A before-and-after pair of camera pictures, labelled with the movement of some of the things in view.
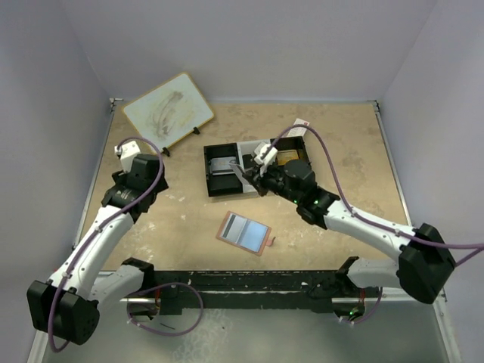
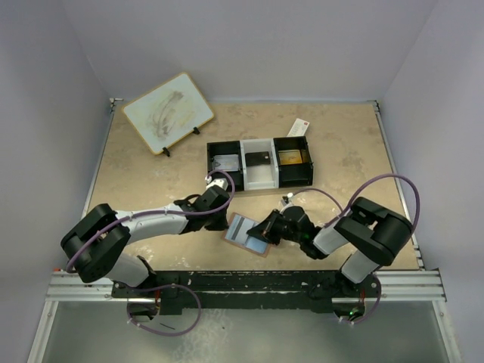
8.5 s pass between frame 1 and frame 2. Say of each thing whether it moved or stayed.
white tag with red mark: stayed
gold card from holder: stayed
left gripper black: moved
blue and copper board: stayed
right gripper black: moved
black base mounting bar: stayed
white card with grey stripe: moved
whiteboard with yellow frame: stayed
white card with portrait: moved
